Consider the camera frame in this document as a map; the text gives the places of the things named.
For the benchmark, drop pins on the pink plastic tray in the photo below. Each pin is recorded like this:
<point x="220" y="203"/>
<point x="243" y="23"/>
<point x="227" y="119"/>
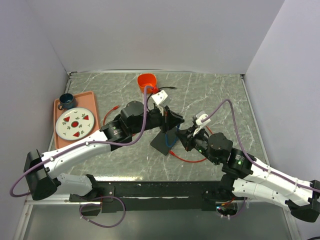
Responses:
<point x="85" y="100"/>

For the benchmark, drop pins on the black network switch box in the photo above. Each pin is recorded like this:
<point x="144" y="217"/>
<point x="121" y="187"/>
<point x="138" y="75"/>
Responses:
<point x="163" y="142"/>

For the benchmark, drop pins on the white plate watermelon pattern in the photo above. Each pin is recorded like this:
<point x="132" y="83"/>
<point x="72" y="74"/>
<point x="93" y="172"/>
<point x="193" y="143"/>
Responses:
<point x="75" y="124"/>

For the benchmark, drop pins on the orange plastic cup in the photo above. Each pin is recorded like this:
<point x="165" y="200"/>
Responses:
<point x="147" y="79"/>

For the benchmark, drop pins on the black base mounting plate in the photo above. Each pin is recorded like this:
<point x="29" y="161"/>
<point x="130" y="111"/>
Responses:
<point x="157" y="195"/>

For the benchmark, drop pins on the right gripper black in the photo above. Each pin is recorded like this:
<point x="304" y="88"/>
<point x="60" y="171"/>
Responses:
<point x="187" y="138"/>

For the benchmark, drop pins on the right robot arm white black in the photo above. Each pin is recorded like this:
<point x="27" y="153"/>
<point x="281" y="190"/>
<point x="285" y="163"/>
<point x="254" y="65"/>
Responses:
<point x="246" y="176"/>

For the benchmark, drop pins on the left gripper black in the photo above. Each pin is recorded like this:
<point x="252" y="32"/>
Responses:
<point x="170" y="119"/>

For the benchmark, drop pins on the dark blue mug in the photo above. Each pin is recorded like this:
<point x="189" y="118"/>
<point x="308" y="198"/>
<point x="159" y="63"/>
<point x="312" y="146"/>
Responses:
<point x="67" y="101"/>

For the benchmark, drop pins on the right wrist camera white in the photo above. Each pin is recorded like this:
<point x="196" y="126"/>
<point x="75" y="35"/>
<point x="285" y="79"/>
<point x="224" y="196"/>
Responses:
<point x="200" y="120"/>

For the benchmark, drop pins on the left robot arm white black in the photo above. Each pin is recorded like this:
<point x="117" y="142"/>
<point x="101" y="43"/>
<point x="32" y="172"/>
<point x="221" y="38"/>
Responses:
<point x="45" y="172"/>

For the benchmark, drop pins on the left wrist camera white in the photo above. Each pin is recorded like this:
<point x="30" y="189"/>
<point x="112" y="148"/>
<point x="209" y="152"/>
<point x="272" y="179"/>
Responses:
<point x="161" y="99"/>

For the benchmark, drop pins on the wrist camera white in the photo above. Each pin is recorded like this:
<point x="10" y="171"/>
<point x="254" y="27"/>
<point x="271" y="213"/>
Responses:
<point x="200" y="120"/>
<point x="161" y="99"/>

